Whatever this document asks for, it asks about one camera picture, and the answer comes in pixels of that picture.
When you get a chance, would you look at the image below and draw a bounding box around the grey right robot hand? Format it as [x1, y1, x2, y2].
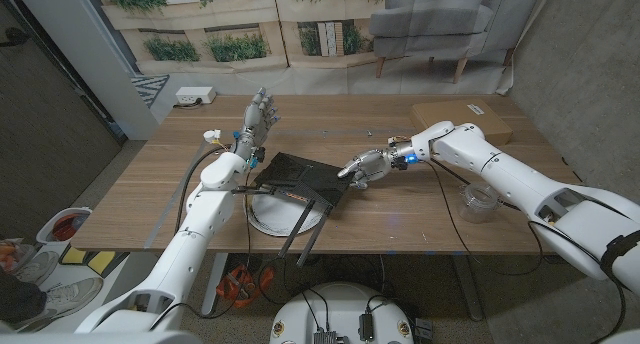
[336, 141, 420, 190]

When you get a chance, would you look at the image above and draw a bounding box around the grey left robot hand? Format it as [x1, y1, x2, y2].
[229, 86, 282, 169]

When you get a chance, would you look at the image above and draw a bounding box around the white gold-rimmed paper plate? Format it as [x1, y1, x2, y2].
[248, 191, 329, 238]

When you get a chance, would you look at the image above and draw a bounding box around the clear glass cup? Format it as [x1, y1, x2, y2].
[457, 182, 503, 224]

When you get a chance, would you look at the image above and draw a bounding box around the white power strip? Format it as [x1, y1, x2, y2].
[175, 86, 218, 107]

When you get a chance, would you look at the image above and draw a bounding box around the printed room backdrop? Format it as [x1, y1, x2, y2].
[89, 0, 551, 96]

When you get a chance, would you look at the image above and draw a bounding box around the brown cardboard box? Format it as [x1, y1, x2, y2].
[409, 98, 515, 146]

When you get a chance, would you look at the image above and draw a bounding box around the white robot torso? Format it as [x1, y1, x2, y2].
[269, 282, 415, 344]

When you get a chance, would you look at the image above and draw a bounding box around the grey table leg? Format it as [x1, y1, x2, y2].
[451, 253, 485, 322]

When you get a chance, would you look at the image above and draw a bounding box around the orange tool under table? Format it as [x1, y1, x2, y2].
[215, 263, 275, 308]

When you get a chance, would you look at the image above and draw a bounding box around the black adapter on torso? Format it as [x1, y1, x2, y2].
[358, 312, 375, 343]

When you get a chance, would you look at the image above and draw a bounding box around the white table leg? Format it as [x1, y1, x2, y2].
[201, 253, 230, 316]

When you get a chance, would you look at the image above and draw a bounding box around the black floor power adapter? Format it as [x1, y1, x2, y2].
[414, 317, 435, 341]

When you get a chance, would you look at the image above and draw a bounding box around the yellow black floor mat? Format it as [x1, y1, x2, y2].
[58, 244, 130, 279]

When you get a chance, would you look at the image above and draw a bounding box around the white bin with red contents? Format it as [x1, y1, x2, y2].
[36, 206, 94, 246]

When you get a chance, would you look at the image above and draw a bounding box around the white sneaker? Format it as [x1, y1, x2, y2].
[19, 277, 105, 330]
[14, 250, 60, 285]

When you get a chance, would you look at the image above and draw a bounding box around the orange bag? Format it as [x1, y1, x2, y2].
[0, 239, 24, 275]

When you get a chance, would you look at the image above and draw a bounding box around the black trouser leg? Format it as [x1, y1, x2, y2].
[0, 266, 47, 325]

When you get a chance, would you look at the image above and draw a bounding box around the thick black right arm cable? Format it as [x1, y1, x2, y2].
[429, 157, 524, 211]

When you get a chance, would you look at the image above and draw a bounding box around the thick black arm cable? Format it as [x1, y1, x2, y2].
[429, 157, 524, 211]
[173, 144, 229, 236]

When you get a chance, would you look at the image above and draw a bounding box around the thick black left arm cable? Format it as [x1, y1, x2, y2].
[173, 144, 229, 236]

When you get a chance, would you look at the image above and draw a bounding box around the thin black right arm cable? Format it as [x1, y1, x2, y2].
[424, 159, 546, 278]

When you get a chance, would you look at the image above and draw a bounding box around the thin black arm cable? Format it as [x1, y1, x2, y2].
[424, 159, 546, 278]
[148, 169, 281, 331]

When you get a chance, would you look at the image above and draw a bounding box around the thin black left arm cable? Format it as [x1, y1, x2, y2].
[148, 169, 281, 331]

